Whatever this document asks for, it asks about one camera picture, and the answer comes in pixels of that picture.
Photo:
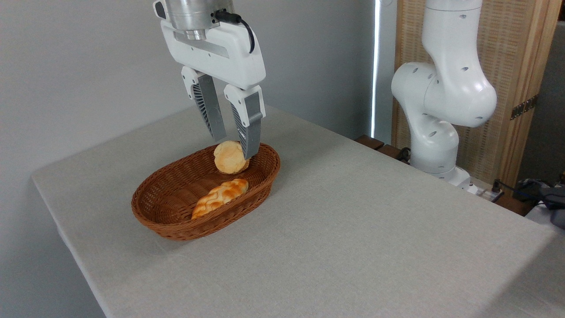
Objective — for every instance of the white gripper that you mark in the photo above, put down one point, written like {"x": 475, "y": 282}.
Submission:
{"x": 212, "y": 55}

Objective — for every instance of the round golden bread bun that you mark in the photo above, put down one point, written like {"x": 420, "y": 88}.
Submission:
{"x": 227, "y": 159}

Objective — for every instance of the braided golden bread loaf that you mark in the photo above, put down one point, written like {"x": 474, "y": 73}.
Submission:
{"x": 218, "y": 196}

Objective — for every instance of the brown wicker oval basket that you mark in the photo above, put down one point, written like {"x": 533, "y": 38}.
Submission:
{"x": 176, "y": 194}

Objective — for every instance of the beige tablecloth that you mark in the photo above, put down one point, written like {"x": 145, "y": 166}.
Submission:
{"x": 353, "y": 243}

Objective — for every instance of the metal screen hinge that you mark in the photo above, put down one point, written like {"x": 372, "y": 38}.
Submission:
{"x": 524, "y": 107}

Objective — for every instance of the dark grey cloth bag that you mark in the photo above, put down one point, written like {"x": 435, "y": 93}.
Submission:
{"x": 554, "y": 196}

